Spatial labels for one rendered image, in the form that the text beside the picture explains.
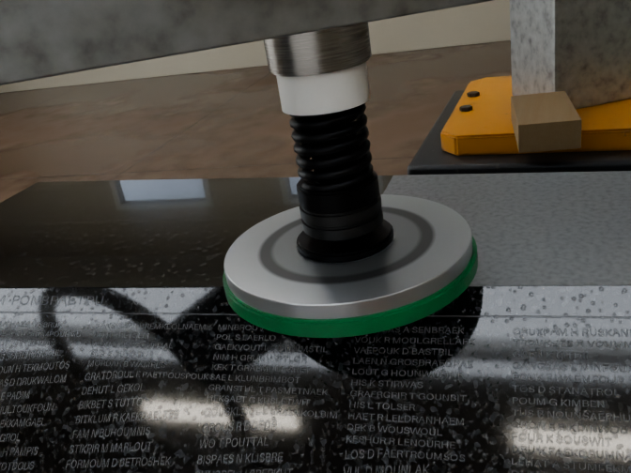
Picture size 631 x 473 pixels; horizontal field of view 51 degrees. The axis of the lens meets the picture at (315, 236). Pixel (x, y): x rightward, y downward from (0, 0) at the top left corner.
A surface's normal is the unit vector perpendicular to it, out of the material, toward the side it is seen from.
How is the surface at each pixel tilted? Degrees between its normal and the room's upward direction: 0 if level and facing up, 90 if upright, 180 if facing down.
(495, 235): 0
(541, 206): 0
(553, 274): 0
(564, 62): 90
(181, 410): 45
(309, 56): 90
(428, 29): 90
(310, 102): 90
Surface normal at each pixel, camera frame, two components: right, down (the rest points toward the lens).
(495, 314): -0.28, -0.33
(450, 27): -0.26, 0.44
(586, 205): -0.15, -0.90
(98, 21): 0.35, 0.33
